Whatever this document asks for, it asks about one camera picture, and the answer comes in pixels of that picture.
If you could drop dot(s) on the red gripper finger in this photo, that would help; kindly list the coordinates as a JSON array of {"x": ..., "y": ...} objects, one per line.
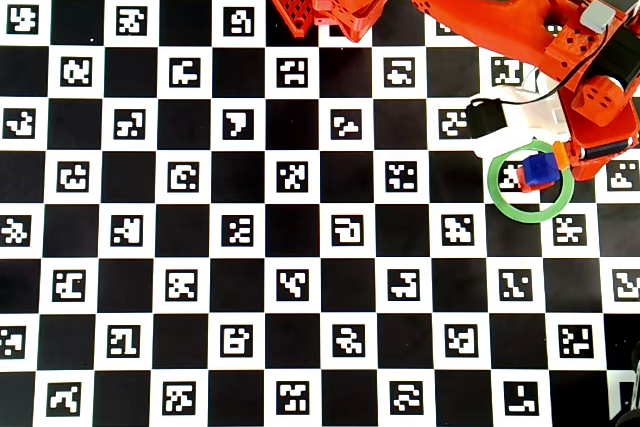
[{"x": 582, "y": 171}]

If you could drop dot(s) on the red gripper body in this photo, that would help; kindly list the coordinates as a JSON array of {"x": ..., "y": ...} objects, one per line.
[{"x": 604, "y": 154}]

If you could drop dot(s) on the orange cube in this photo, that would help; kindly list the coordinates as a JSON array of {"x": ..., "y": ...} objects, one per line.
[{"x": 559, "y": 156}]

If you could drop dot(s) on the blue cube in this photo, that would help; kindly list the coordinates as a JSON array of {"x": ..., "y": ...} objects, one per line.
[{"x": 540, "y": 168}]

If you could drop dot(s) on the red cube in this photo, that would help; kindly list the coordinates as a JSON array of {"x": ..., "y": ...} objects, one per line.
[{"x": 525, "y": 183}]

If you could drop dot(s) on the red perforated robot base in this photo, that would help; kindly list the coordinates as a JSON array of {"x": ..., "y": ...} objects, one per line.
[{"x": 290, "y": 2}]

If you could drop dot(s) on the black white marker checkerboard mat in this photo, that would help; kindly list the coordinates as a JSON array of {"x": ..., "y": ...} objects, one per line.
[{"x": 320, "y": 247}]

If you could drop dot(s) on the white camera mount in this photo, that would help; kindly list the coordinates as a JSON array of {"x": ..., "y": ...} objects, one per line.
[{"x": 542, "y": 114}]

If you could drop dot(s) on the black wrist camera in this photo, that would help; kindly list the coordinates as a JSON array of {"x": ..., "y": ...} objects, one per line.
[{"x": 486, "y": 118}]

